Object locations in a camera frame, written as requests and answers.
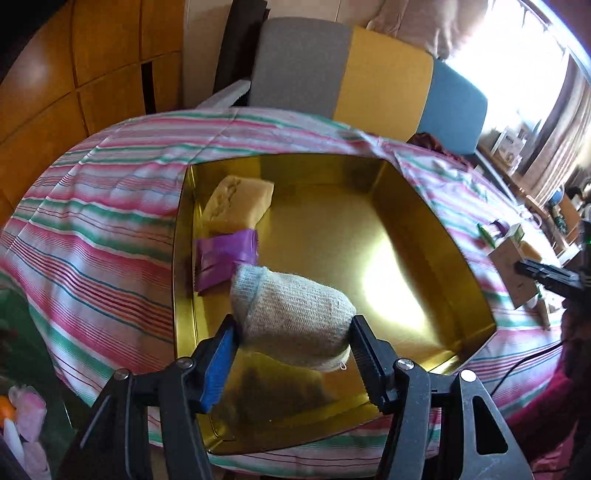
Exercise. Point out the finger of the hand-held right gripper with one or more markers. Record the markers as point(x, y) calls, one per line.
point(549, 277)

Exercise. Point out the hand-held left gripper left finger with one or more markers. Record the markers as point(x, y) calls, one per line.
point(217, 369)

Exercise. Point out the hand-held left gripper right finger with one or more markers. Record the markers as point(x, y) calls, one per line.
point(369, 364)

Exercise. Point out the beige knit sock roll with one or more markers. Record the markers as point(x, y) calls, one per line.
point(291, 314)

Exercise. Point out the gold metal tin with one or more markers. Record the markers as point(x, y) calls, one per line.
point(346, 240)

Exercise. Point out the yellow cloth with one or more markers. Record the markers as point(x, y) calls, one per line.
point(235, 203)

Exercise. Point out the tan block at right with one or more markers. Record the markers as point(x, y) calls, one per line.
point(532, 252)

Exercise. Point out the small cardboard box green print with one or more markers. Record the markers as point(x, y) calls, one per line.
point(508, 263)

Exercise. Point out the small purple packet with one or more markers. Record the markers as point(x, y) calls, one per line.
point(501, 225)

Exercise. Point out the green marker pen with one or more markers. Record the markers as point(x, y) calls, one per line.
point(485, 232)

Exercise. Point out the person's red garment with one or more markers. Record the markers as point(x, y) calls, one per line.
point(554, 401)

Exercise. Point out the white carton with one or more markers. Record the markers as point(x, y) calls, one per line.
point(508, 145)

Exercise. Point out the brown window curtain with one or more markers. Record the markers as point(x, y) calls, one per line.
point(563, 129)

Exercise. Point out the dark red cloth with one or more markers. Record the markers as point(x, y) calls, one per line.
point(429, 141)

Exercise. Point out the pink plush flower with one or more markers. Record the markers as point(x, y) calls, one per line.
point(27, 410)

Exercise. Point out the striped tablecloth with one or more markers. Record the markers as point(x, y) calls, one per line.
point(101, 207)

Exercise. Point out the grey yellow blue chair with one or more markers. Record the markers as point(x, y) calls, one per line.
point(383, 74)

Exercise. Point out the pale pink curtain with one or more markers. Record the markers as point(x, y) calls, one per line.
point(415, 23)

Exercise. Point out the wooden cabinet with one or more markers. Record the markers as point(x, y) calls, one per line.
point(69, 69)

